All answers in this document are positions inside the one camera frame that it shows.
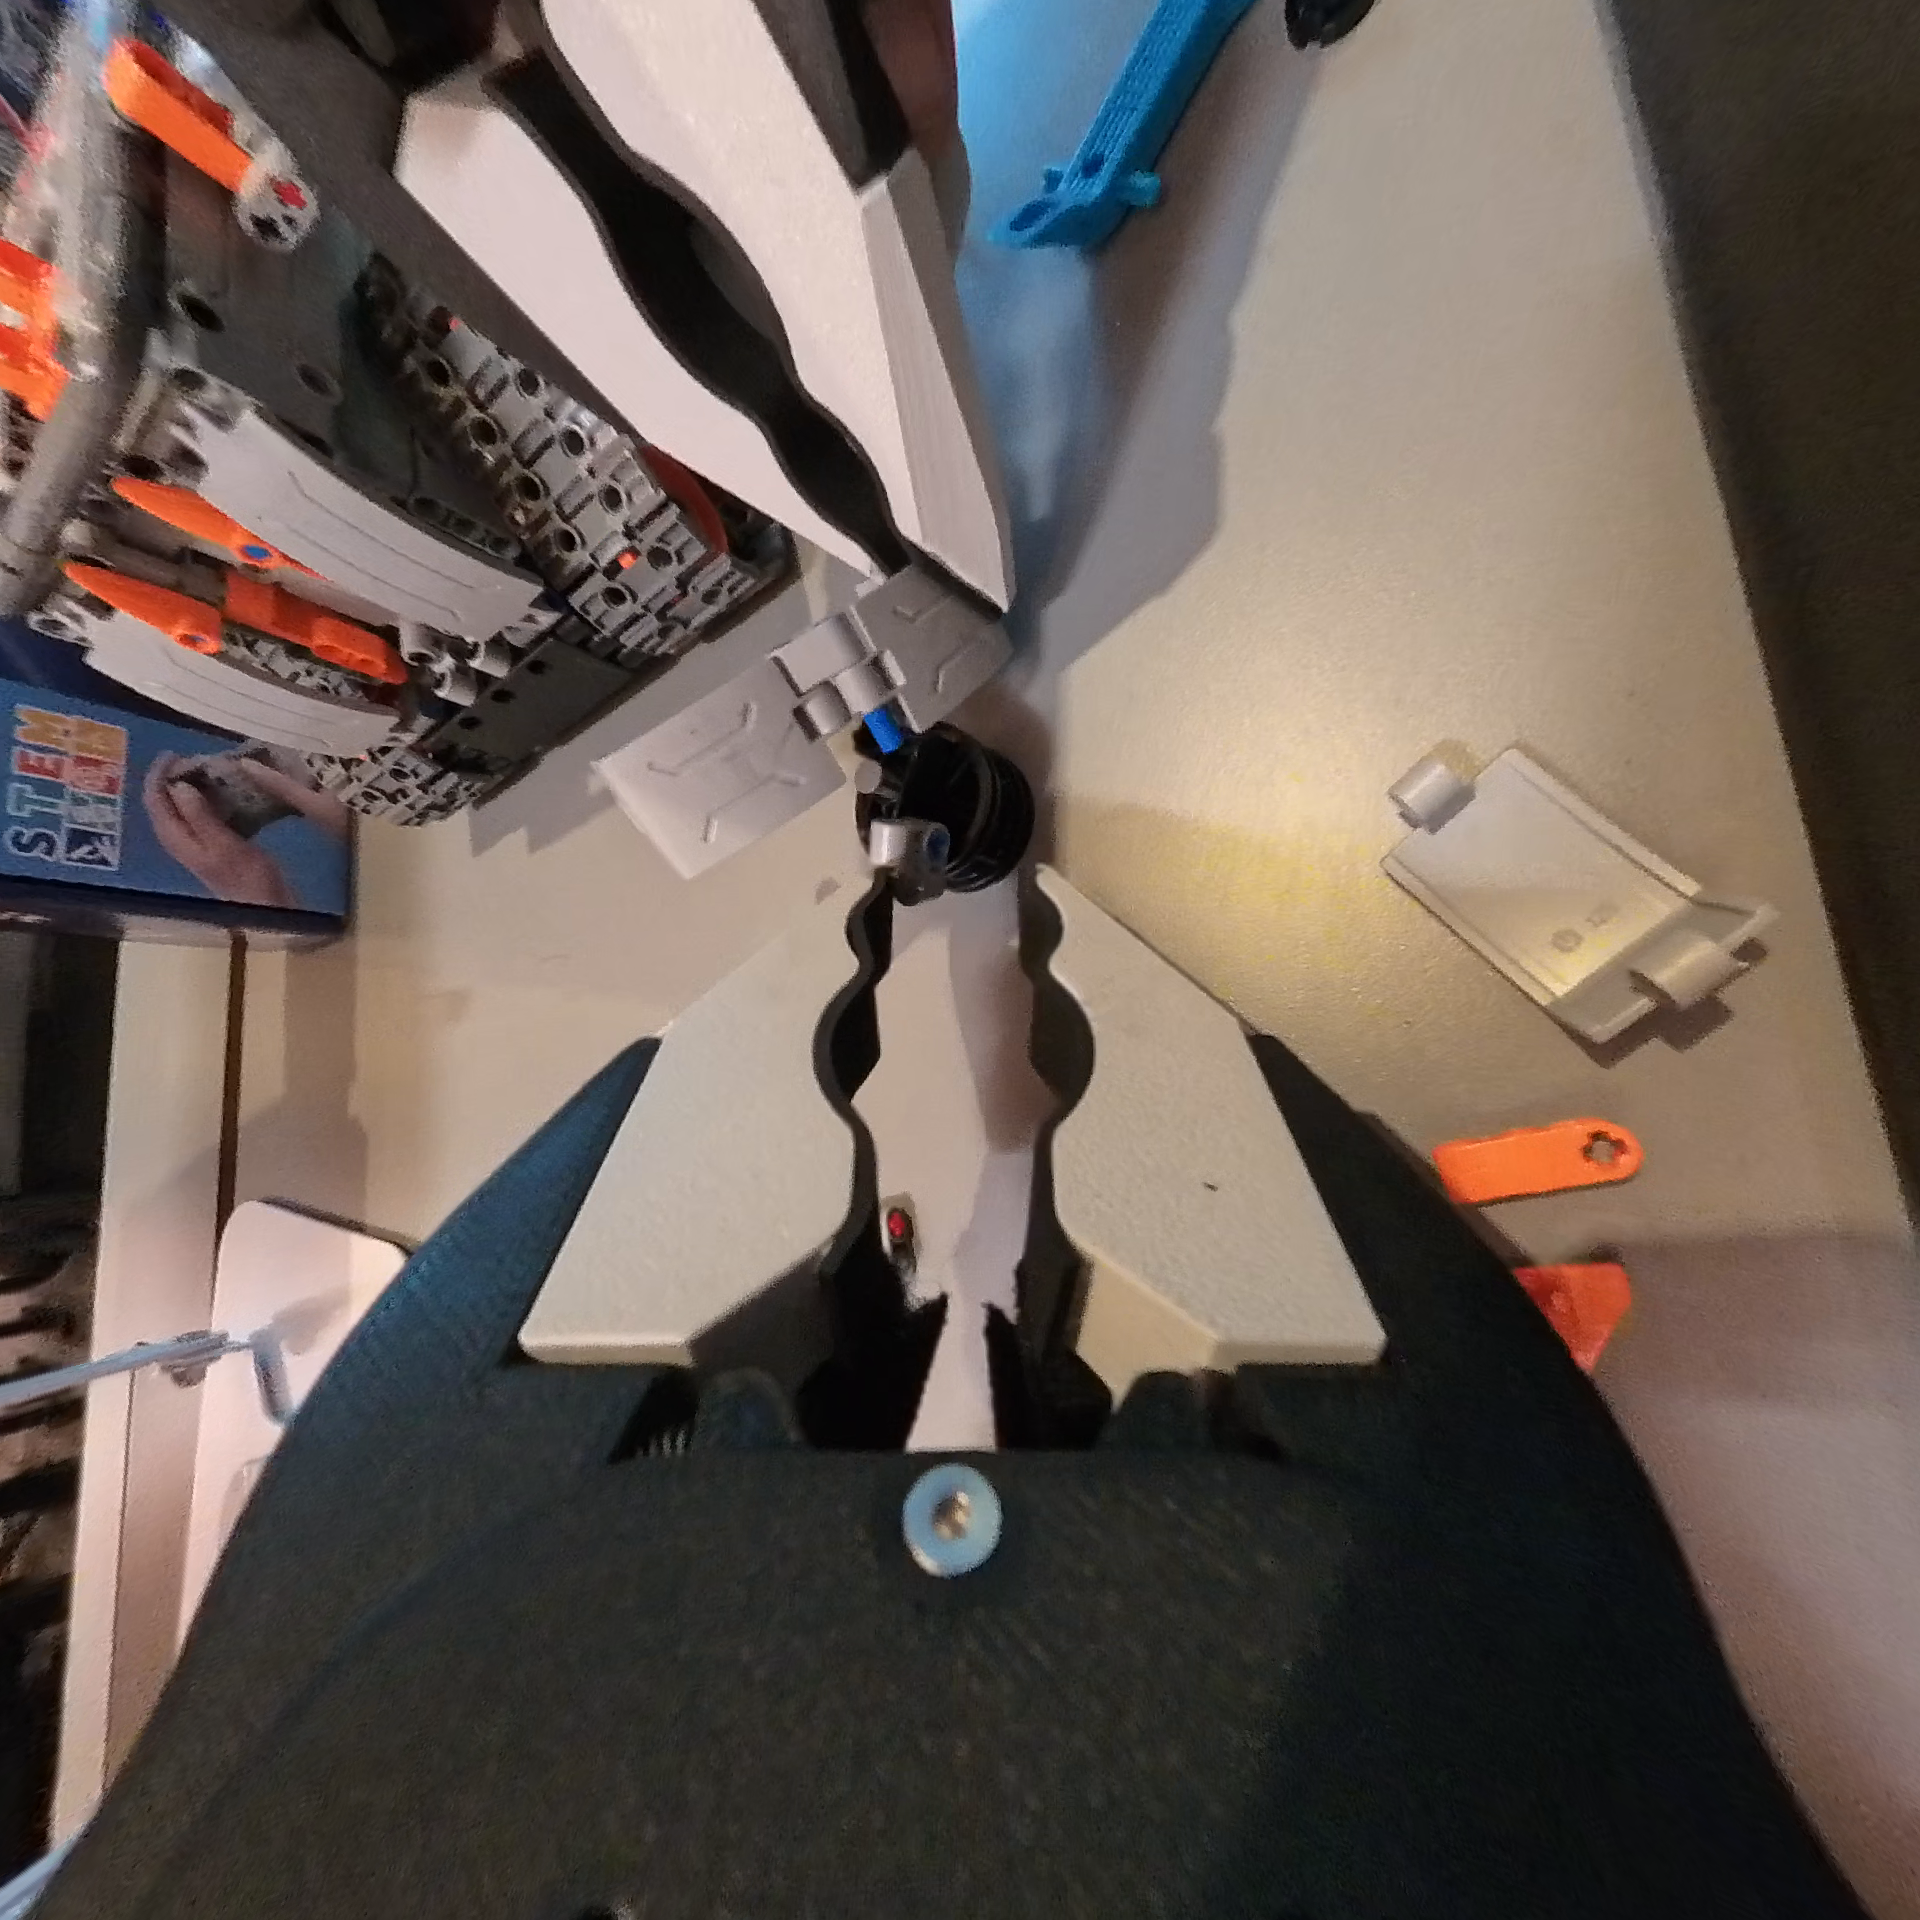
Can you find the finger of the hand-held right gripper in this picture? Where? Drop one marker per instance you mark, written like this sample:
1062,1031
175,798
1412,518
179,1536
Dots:
811,121
586,284

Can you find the blue cardboard box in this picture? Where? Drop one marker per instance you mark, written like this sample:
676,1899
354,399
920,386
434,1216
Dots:
166,816

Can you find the small black nut piece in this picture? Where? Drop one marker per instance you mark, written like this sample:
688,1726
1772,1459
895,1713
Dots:
1315,16

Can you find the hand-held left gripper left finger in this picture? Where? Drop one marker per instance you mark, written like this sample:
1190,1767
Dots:
692,1199

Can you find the small black wheel assembly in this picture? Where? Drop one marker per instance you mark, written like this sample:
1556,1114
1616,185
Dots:
950,803

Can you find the grey orange tracked toy robot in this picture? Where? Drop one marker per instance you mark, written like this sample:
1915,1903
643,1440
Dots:
274,482

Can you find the orange beam piece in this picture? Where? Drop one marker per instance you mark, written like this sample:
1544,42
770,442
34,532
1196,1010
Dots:
1538,1161

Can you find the grey flat hinged panel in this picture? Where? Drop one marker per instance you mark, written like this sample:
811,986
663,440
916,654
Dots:
1577,901

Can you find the blue plastic separator tool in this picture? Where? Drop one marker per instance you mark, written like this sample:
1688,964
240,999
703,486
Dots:
1134,116

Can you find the small grey red connector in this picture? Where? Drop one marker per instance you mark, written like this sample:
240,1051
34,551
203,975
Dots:
902,1233

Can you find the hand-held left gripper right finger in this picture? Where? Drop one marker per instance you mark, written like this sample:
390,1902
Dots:
1216,1199

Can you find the grey curved panel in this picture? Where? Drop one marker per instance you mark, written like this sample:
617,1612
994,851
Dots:
718,775

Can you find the orange flat panel piece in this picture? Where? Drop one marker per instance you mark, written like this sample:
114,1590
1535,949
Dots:
1577,1309

